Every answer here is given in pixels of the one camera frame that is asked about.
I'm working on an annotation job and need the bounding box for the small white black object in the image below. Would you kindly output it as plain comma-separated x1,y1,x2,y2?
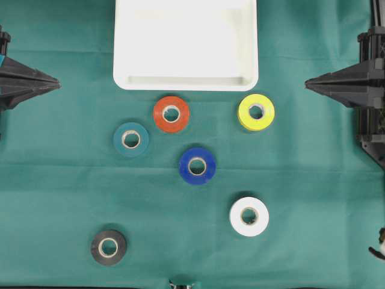
368,227,385,261

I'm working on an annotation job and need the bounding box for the white plastic tray case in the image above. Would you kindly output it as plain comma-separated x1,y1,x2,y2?
113,1,259,92

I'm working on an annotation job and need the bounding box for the green table cloth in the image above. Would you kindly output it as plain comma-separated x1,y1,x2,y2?
1,1,384,288

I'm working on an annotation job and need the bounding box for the yellow tape roll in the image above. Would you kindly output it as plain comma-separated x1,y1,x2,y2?
237,94,275,131

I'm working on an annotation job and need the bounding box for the black tape roll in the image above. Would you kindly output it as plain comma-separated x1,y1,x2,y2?
90,230,127,266

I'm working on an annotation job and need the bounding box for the black rail right edge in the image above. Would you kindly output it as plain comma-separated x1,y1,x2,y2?
370,0,385,28

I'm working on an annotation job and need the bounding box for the teal tape roll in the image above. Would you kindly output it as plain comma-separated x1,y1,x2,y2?
113,122,149,157

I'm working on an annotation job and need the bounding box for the table-level camera mount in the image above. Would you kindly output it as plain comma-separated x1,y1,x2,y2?
169,279,194,289

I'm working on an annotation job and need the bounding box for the white tape roll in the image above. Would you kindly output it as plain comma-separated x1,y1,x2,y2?
229,197,270,237

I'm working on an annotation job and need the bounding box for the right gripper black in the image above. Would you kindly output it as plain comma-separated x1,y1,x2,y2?
305,26,384,108

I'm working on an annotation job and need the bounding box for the red tape roll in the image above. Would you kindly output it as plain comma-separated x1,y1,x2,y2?
153,96,190,134

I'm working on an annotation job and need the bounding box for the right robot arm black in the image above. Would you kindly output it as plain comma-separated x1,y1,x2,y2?
305,26,384,168

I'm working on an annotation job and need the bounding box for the blue tape roll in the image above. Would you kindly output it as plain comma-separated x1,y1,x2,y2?
179,148,216,185

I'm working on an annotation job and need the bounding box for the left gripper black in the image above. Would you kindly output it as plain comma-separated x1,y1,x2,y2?
0,26,61,109

